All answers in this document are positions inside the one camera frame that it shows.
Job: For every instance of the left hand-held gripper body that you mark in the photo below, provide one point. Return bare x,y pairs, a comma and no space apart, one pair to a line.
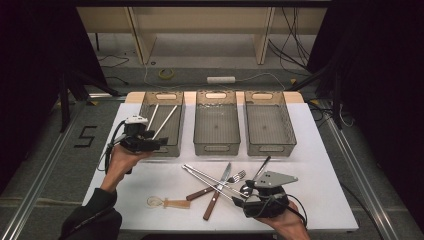
136,141

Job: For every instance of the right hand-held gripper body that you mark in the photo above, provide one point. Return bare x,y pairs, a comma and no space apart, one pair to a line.
273,178

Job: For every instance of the translucent grey plastic bin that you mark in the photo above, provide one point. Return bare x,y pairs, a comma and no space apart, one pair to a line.
175,140
216,125
268,125

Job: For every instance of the metal spoon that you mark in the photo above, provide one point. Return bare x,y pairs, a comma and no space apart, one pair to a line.
263,166

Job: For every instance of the white chopstick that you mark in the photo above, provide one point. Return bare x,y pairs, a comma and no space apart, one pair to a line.
153,116
166,120

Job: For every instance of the metal chopstick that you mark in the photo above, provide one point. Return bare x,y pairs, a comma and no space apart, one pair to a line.
200,177
203,173

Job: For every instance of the person's left hand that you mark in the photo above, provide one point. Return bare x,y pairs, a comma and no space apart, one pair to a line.
121,163

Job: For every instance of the person's right hand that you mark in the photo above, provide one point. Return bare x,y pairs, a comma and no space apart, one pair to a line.
288,220

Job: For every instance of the white table cover sheet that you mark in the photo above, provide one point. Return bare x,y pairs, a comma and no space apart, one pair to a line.
310,143

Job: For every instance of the yellow tape roll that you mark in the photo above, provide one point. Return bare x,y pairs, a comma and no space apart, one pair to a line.
160,74

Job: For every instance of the black metal stand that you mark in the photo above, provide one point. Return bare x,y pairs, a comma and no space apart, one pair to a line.
64,103
337,100

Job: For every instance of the white power strip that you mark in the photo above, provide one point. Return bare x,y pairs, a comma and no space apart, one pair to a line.
220,80

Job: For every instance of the light wooden shelf unit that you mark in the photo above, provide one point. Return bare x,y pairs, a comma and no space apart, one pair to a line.
143,40

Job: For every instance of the black curtain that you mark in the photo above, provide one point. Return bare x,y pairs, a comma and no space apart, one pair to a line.
33,66
383,66

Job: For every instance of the metal floor rail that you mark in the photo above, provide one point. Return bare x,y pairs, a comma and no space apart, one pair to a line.
363,181
41,181

